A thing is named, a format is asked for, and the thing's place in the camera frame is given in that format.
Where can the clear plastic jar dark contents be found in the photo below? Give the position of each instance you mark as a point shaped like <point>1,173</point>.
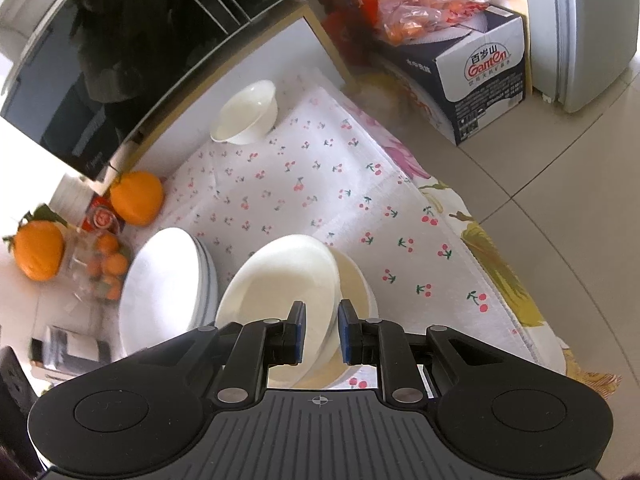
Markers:
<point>70,347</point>

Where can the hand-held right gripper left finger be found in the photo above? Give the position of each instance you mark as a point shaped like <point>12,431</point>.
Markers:
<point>300,332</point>

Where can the orange fruit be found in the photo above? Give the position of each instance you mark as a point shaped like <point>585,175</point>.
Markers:
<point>137,197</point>
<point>40,250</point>

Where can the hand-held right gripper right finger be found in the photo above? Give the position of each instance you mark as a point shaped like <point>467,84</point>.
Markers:
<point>345,332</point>

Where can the glass jar of small fruits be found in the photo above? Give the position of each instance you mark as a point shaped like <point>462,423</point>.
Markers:
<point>100,270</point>

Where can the clear plastic snack bag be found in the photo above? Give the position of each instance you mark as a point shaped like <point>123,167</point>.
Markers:
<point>430,5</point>

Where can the white ceramic bowl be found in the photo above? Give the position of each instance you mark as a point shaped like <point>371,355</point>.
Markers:
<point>270,280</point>

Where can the plain white plate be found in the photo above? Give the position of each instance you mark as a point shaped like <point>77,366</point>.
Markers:
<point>160,285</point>

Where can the red label can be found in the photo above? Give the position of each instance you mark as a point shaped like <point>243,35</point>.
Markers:
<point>104,217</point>

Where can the floral tablecloth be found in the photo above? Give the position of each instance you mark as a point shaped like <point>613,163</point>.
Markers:
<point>492,242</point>

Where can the silver refrigerator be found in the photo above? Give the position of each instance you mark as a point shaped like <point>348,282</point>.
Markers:
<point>585,30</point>

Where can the black microwave oven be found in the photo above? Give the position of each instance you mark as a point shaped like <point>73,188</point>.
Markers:
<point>100,60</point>

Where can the cream ceramic bowl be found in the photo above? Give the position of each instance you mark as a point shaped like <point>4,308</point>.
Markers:
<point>357,285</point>
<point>245,112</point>

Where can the blue and white cardboard box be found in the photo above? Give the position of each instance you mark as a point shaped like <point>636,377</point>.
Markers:
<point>480,85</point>

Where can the cherry print tablecloth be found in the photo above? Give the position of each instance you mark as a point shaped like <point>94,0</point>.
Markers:
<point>325,185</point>

